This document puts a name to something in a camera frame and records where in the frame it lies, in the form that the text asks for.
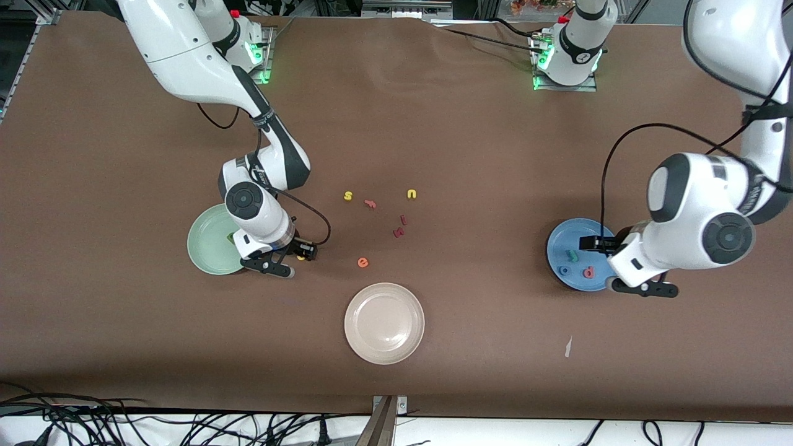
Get blue plate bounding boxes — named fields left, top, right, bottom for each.
left=546, top=217, right=620, bottom=292

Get green plate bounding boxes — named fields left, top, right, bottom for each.
left=186, top=203, right=245, bottom=276

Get beige plate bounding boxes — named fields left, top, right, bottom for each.
left=344, top=282, right=426, bottom=365

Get brown table cover sheet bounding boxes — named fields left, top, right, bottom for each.
left=0, top=9, right=793, bottom=423

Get grey metal bar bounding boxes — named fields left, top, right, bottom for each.
left=354, top=396, right=397, bottom=446

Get orange flower decoration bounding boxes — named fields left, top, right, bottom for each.
left=509, top=0, right=577, bottom=16

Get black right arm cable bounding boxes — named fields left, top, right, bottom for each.
left=197, top=102, right=332, bottom=245

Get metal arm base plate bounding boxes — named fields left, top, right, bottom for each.
left=532, top=34, right=598, bottom=92
left=245, top=26, right=274, bottom=85

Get black table cable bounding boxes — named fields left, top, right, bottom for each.
left=489, top=17, right=545, bottom=40
left=434, top=25, right=543, bottom=56

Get tangled black cable bundle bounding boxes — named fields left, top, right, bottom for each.
left=0, top=381, right=360, bottom=446

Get aluminium frame profile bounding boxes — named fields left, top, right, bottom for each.
left=0, top=6, right=63, bottom=121

